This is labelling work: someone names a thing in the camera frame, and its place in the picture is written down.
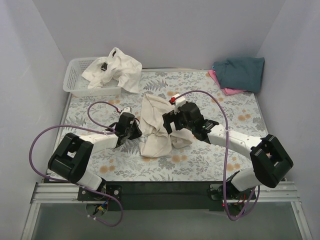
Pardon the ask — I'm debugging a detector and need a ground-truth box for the cream t shirt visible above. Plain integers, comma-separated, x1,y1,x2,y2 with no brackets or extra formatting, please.
139,94,193,158

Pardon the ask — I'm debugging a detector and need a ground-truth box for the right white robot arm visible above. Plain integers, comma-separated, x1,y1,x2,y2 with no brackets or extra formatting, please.
162,102,294,199

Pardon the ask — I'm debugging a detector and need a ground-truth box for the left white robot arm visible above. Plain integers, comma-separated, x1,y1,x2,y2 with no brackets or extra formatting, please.
48,112,142,200

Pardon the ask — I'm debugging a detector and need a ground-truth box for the floral table mat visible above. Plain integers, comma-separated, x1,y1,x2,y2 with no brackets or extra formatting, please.
49,69,280,182

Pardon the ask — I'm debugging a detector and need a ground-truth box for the pink folded t shirt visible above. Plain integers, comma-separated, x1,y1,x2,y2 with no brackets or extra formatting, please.
207,69,245,96

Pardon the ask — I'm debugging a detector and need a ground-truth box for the white crumpled t shirt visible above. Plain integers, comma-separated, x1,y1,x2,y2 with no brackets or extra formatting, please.
81,47,142,94

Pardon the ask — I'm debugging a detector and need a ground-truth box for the white plastic laundry basket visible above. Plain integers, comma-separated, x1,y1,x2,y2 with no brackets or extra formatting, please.
63,57,122,97

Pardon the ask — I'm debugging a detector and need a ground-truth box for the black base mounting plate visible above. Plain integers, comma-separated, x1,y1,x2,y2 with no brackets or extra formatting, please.
77,181,258,212

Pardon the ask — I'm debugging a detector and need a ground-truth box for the teal folded t shirt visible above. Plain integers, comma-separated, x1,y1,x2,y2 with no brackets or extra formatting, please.
212,57,265,94

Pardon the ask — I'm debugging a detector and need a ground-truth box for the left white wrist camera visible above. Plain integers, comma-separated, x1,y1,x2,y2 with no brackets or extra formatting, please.
121,106,133,113

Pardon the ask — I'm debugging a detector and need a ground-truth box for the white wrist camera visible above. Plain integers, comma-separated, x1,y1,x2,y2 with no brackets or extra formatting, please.
169,93,186,112
121,106,133,113

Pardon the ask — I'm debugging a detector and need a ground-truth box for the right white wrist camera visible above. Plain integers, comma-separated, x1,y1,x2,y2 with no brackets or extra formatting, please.
169,93,186,112

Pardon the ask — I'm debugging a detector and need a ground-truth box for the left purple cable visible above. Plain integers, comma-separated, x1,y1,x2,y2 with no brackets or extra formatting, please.
28,101,125,228

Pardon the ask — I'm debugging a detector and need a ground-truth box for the aluminium frame rail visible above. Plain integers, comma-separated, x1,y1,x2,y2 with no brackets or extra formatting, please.
31,181,301,203

